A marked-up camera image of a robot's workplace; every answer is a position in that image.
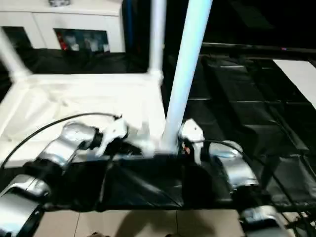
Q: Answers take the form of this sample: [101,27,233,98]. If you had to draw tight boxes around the black work mat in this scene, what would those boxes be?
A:
[0,46,316,213]

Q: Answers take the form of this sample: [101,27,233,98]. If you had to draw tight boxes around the blue vertical panel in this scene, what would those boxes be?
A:
[124,0,137,53]

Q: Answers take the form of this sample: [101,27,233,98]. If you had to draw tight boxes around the white flat board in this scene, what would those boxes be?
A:
[272,59,316,110]

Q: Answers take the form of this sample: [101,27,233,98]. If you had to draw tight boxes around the black floor stand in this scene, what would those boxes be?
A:
[283,211,316,237]

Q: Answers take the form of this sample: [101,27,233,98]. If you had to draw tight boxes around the white glass-door cabinet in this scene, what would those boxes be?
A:
[0,0,126,53]

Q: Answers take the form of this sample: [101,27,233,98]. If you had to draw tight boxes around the grey glossy object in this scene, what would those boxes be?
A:
[48,0,73,7]

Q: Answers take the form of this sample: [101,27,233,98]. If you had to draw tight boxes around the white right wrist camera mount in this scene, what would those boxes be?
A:
[178,118,205,165]

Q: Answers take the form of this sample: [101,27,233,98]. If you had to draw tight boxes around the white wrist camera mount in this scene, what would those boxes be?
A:
[98,115,129,157]
[178,118,205,165]

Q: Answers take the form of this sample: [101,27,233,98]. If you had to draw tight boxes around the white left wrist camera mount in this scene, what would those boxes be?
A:
[98,115,129,157]

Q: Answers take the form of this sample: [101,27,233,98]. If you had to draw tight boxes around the black left wrist camera cable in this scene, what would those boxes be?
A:
[0,113,123,170]

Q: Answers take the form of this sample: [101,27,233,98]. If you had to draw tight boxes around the black metal rail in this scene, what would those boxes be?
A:
[201,42,316,59]

